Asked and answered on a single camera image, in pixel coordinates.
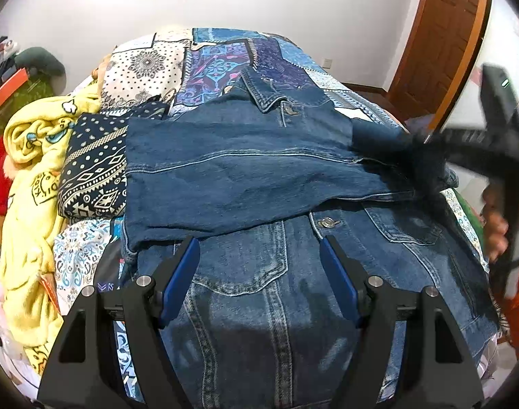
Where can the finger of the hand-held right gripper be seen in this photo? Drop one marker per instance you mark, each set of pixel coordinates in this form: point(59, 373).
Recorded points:
point(464, 142)

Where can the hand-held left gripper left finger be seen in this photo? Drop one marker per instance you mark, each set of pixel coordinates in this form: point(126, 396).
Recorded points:
point(185, 272)

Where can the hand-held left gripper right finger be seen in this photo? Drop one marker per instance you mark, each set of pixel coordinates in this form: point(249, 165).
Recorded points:
point(338, 281)

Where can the blue denim jacket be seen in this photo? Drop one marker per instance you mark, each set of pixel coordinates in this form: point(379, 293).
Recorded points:
point(251, 166)

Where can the person's right hand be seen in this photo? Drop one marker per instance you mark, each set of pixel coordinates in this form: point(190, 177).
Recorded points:
point(494, 226)

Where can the brown wooden door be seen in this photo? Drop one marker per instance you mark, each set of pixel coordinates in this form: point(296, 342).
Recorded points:
point(442, 38)

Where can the navy white patterned cloth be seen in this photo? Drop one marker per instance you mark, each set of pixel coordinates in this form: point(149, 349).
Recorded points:
point(93, 170)

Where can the yellow cartoon print blanket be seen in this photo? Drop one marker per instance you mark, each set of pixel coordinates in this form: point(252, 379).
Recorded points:
point(29, 221)

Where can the blue patchwork bedspread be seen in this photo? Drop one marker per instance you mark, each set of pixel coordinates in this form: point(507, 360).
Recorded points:
point(225, 64)

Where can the orange box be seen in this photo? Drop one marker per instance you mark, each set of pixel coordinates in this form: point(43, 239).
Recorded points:
point(10, 89)

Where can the grey green pillow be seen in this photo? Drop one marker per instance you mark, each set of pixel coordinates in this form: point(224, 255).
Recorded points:
point(42, 60)

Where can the white wall outlet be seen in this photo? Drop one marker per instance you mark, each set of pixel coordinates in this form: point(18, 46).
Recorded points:
point(326, 63)

